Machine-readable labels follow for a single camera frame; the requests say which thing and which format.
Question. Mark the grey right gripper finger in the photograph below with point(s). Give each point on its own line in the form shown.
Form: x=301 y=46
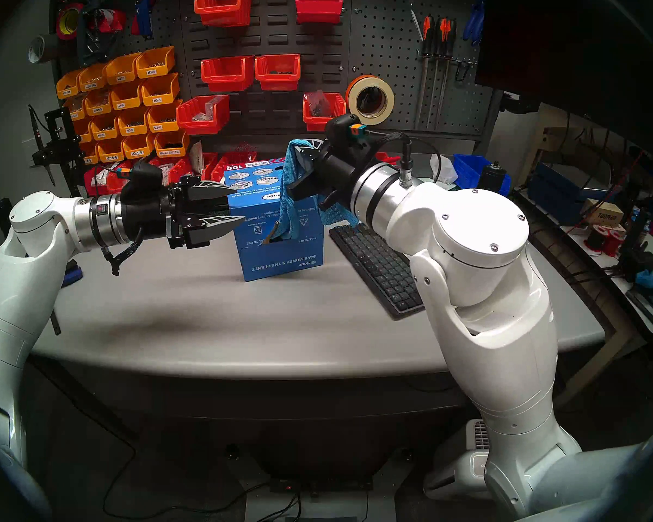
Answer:
x=311 y=143
x=301 y=188

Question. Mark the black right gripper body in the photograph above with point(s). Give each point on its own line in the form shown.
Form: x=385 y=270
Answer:
x=337 y=173

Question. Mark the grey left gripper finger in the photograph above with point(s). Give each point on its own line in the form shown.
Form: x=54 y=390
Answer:
x=213 y=190
x=217 y=227

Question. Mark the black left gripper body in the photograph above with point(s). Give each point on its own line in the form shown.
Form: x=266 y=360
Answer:
x=152 y=217

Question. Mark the blue microfiber shop towel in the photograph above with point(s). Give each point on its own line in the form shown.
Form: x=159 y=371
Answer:
x=293 y=211

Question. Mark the blue shop towel box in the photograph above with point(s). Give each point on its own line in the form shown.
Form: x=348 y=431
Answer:
x=283 y=254

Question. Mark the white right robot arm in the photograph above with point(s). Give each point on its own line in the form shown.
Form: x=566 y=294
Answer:
x=484 y=287

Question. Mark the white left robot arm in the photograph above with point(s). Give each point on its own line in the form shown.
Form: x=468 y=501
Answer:
x=32 y=265

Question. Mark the red bin with black parts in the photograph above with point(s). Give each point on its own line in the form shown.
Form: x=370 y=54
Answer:
x=316 y=110

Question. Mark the red bin with red mesh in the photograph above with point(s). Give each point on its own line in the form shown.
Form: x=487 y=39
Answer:
x=234 y=159

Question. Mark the red bin with markers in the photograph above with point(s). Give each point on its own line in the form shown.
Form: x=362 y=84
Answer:
x=386 y=157

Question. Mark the beige masking tape roll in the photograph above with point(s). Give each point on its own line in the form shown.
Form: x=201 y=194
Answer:
x=353 y=105

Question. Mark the yellow small parts bin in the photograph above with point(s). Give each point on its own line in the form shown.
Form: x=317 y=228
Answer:
x=133 y=123
x=68 y=86
x=98 y=103
x=163 y=118
x=88 y=155
x=126 y=97
x=171 y=144
x=75 y=109
x=92 y=78
x=110 y=151
x=160 y=90
x=156 y=63
x=104 y=128
x=82 y=132
x=122 y=69
x=139 y=147

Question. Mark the orange tape roll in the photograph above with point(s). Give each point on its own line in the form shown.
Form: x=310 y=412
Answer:
x=349 y=90

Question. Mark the red bin with white bags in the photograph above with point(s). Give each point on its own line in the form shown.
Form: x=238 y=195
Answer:
x=95 y=182

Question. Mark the red bin with clear bags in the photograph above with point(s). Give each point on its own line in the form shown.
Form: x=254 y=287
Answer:
x=204 y=116

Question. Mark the black computer keyboard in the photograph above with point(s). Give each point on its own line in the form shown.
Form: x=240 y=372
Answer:
x=381 y=271

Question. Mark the Kimtech tissue box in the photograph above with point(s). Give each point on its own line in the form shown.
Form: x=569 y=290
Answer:
x=445 y=170

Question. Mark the black metal stand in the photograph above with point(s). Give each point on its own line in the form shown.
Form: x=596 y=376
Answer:
x=60 y=145

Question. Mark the dark grey pegboard panel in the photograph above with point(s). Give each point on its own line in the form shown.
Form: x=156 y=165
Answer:
x=386 y=53

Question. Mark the blue plastic bin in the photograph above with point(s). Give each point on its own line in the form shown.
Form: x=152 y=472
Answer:
x=468 y=167

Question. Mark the deep red plastic storage bin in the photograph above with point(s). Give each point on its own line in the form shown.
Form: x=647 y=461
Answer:
x=319 y=5

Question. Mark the black rectangular block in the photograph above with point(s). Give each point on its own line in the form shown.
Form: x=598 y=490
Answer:
x=2 y=216

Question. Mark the black cylindrical bottle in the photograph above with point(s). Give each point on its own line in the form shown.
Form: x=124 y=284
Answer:
x=492 y=175

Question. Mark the red white packet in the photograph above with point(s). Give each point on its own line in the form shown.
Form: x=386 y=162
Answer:
x=106 y=20

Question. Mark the red yellow tape roll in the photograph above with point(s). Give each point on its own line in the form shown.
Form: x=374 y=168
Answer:
x=68 y=22

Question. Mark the dark blue storage box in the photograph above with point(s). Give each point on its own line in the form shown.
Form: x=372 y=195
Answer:
x=566 y=192

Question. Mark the small cardboard box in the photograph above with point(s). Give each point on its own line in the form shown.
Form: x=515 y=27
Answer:
x=604 y=213

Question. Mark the black monitor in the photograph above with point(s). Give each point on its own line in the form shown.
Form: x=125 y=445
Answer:
x=577 y=48

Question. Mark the black power strip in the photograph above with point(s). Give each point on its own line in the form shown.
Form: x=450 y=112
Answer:
x=321 y=485

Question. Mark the white air purifier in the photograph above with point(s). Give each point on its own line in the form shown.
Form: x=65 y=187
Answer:
x=462 y=466

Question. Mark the crumpled blue rag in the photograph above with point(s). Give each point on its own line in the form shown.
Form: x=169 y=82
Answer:
x=648 y=280

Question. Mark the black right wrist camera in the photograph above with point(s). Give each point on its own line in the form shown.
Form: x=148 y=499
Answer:
x=345 y=129

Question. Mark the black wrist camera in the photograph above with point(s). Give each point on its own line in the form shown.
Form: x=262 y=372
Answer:
x=141 y=179
x=345 y=129

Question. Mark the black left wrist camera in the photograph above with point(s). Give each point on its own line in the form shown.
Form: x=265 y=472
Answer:
x=141 y=179

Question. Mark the grey duct tape roll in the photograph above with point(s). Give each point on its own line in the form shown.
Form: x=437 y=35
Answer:
x=39 y=49

